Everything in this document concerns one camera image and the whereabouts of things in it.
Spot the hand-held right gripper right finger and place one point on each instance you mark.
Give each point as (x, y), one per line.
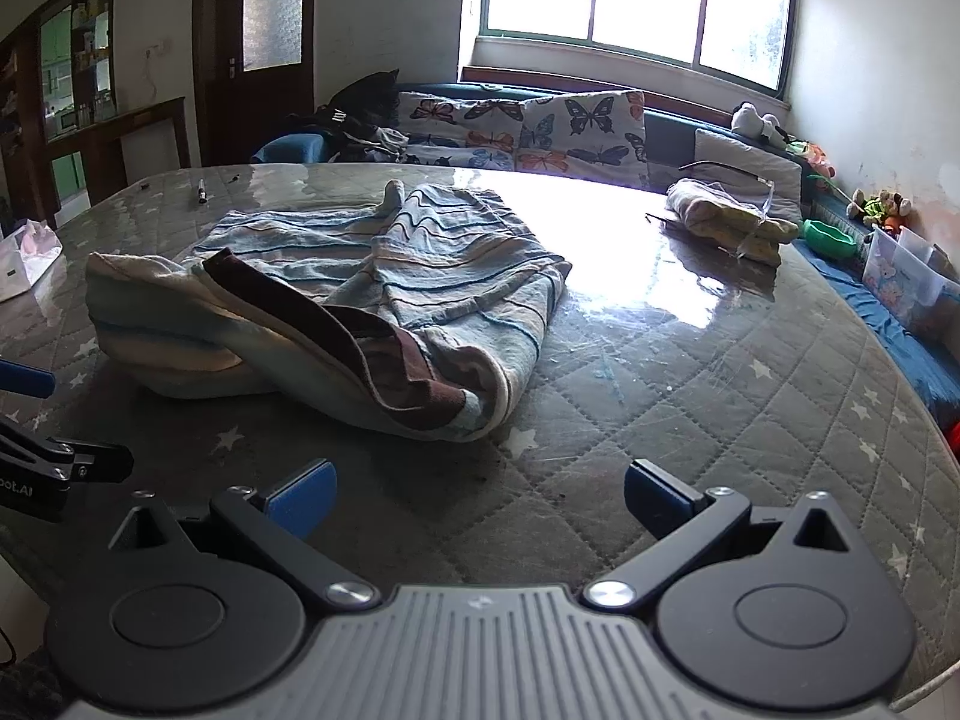
(660, 499)

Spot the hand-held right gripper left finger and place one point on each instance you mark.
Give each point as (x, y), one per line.
(304, 499)

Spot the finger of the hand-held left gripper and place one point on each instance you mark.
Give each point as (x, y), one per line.
(90, 463)
(26, 379)

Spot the pile of black clothes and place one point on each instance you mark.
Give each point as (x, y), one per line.
(360, 109)

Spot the grey quilted star table cover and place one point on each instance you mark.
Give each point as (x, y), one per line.
(750, 405)

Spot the wooden shelf cabinet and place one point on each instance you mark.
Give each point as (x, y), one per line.
(30, 135)

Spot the black pen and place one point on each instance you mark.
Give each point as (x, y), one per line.
(201, 193)

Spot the dark wooden sideboard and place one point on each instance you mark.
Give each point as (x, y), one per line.
(105, 127)

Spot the floral cloth in clear bag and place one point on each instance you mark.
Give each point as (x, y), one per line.
(712, 214)

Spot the red plastic stool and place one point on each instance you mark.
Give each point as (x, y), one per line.
(955, 441)

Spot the green plastic bowl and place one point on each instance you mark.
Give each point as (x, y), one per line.
(829, 240)

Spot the clear plastic storage box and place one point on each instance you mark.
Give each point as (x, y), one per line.
(896, 277)

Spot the grey pillow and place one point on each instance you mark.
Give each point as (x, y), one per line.
(750, 165)

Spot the dark wooden glass door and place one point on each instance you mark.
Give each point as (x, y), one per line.
(255, 97)

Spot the bunch of small plush bears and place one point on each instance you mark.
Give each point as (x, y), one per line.
(877, 208)

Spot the green and orange toy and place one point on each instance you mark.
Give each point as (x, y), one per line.
(814, 157)

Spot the butterfly print pillow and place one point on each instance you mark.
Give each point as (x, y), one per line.
(457, 120)
(585, 127)

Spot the white and black plush toy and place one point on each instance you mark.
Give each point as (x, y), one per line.
(750, 120)

